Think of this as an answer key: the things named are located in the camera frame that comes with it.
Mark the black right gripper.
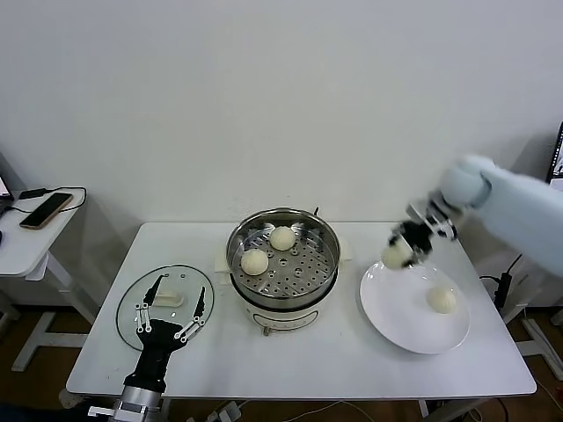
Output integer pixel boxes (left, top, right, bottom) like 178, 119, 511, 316
386, 219, 435, 270

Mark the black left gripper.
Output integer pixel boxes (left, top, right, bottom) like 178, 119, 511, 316
122, 273, 208, 390

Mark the white steamed baozi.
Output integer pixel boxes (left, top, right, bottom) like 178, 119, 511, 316
268, 226, 296, 251
380, 245, 413, 270
425, 285, 458, 315
240, 249, 269, 277

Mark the round glass lid white handle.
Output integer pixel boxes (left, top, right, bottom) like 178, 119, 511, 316
115, 263, 216, 352

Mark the stainless steel steamer basket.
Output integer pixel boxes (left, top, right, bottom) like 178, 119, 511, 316
226, 207, 342, 309

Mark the white round plate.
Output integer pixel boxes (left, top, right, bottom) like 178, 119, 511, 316
359, 258, 472, 355

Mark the white electric cooking pot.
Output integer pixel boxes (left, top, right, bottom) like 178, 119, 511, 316
213, 239, 355, 338

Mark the white side table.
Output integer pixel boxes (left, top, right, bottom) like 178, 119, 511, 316
0, 185, 91, 373

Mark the smartphone with gold edge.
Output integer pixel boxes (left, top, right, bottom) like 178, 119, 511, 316
18, 192, 75, 230

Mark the dark open laptop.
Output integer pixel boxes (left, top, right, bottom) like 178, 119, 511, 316
546, 121, 563, 186

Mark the laptop with pink screen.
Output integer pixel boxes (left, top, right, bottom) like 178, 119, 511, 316
0, 147, 17, 216

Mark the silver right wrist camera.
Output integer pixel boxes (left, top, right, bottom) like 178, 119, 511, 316
404, 200, 458, 242

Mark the black power strip with cord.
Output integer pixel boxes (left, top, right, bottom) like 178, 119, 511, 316
478, 253, 527, 329

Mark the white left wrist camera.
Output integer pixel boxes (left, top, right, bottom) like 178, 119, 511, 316
86, 406, 118, 422

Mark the black adapter with cable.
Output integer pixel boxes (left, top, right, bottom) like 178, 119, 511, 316
0, 185, 89, 219

